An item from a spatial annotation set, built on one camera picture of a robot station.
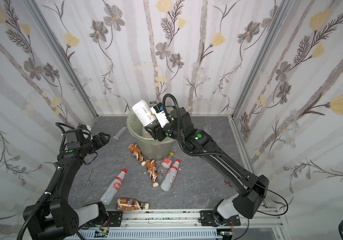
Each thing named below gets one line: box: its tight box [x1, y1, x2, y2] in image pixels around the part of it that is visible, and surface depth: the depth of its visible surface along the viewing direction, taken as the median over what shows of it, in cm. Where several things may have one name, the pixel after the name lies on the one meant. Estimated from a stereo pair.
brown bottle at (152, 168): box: [146, 159, 159, 188], surface depth 88 cm
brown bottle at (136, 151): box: [128, 143, 149, 168], surface depth 95 cm
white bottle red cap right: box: [160, 159, 181, 192], surface depth 86 cm
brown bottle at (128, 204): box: [116, 198, 150, 211], surface depth 76 cm
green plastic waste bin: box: [126, 111, 176, 161], surface depth 90 cm
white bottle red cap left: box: [100, 168, 128, 206], surface depth 82 cm
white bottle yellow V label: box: [132, 99, 156, 126], surface depth 62 cm
